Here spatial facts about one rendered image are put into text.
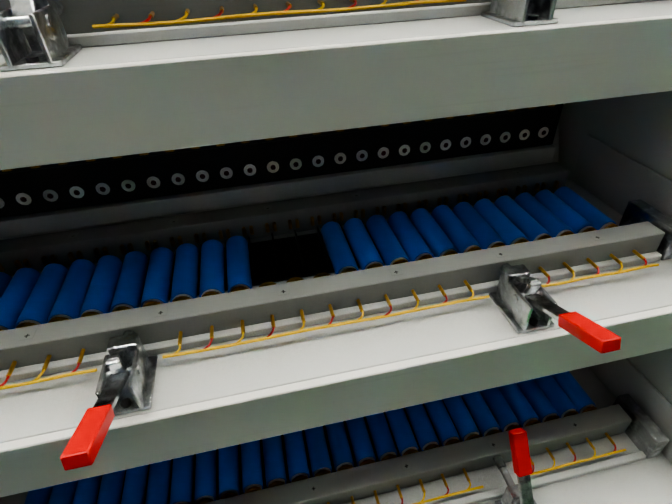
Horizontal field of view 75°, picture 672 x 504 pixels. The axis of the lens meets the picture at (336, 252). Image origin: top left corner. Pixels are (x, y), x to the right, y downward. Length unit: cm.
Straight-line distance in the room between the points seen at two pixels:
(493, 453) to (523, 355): 14
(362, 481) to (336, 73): 32
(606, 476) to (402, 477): 19
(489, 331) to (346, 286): 10
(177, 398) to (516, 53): 28
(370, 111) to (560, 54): 12
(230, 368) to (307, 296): 7
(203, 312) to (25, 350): 11
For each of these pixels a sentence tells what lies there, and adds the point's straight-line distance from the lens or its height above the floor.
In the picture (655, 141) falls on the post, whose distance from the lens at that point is 46.
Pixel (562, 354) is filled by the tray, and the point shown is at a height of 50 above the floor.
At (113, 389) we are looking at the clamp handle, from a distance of 28.
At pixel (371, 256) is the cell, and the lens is 34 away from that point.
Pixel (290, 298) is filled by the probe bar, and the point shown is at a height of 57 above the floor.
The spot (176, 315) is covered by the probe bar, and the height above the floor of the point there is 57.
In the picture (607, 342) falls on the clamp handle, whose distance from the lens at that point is 28.
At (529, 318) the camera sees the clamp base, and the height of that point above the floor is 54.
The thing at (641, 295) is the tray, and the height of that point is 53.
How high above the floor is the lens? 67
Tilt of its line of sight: 15 degrees down
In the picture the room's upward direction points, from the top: 7 degrees counter-clockwise
